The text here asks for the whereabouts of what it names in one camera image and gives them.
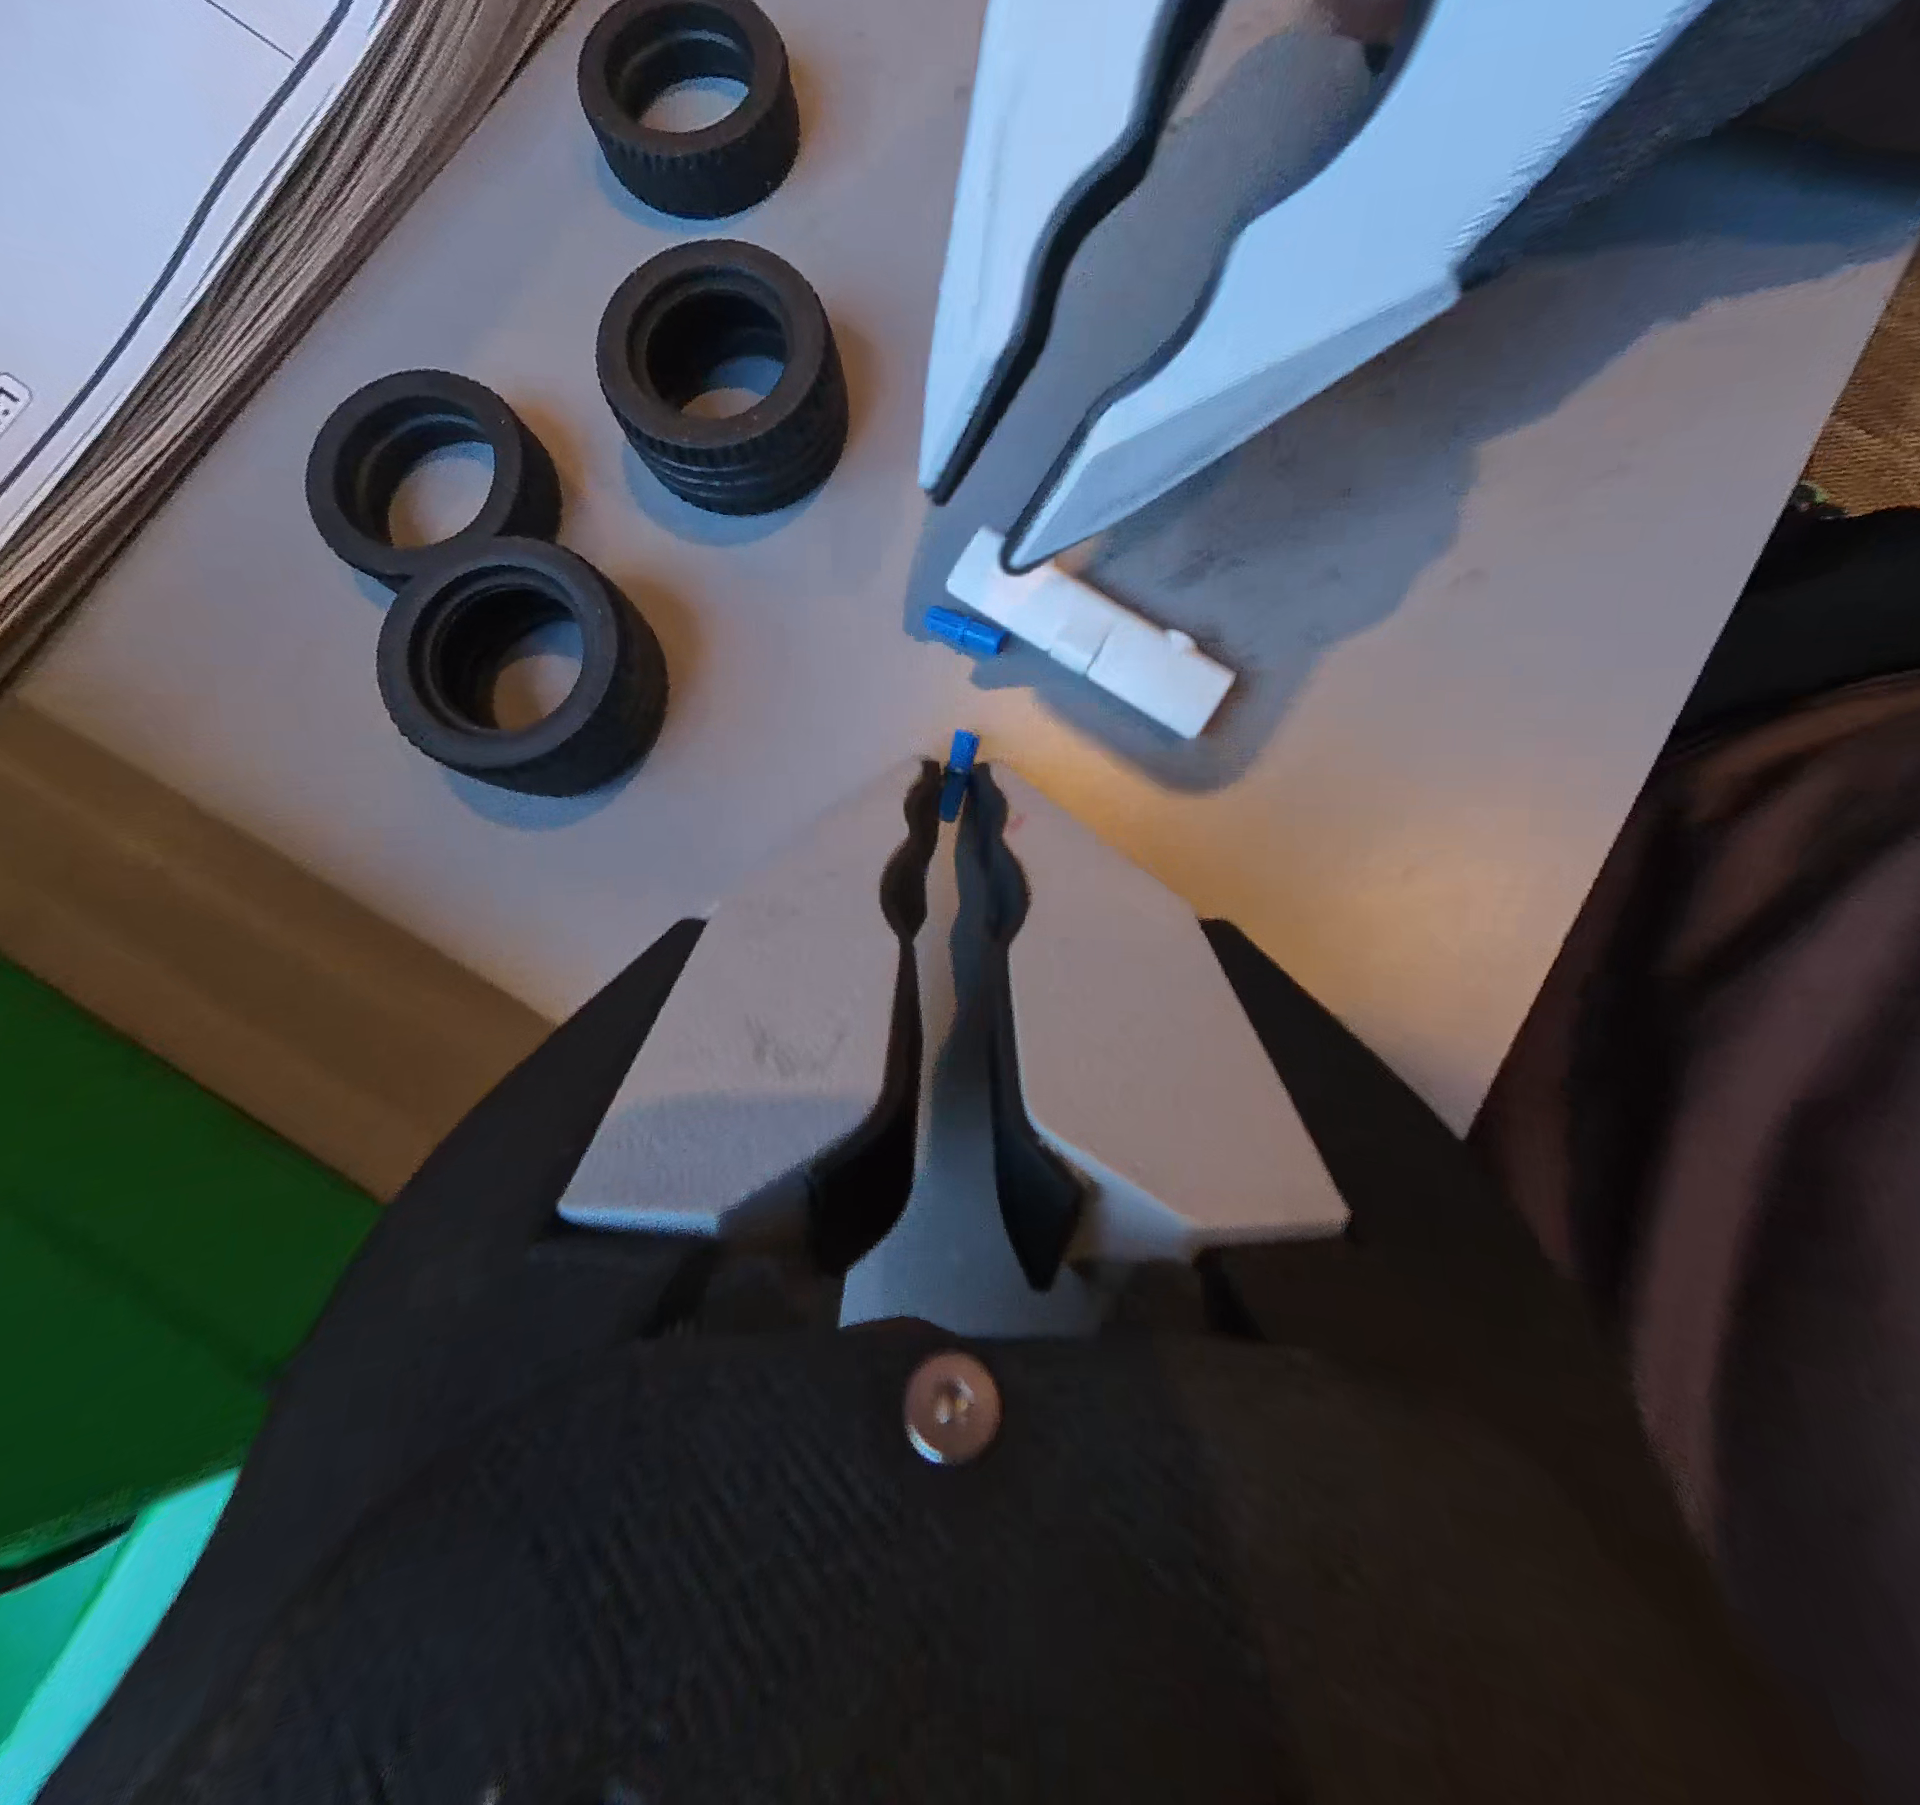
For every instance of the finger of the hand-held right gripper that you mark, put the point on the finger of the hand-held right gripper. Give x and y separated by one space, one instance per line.
1035 111
1425 171

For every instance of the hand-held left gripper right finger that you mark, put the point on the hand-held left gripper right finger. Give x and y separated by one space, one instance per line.
1155 1071

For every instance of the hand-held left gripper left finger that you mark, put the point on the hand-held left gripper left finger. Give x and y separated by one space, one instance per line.
750 1054

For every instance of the blue toy connector pin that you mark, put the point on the blue toy connector pin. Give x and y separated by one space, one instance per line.
963 754
960 626

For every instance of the white toy beam brick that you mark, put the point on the white toy beam brick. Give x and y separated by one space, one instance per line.
1141 673

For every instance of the green plastic bin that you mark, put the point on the green plastic bin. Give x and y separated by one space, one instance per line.
120 1235

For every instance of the grey desk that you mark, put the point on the grey desk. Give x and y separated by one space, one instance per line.
1350 784

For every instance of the person's brown shirt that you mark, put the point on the person's brown shirt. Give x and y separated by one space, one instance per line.
1770 1084

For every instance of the narrow black rubber tyre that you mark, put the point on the narrow black rubber tyre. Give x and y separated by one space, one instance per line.
339 485

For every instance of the open white instruction booklet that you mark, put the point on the open white instruction booklet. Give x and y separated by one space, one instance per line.
151 111

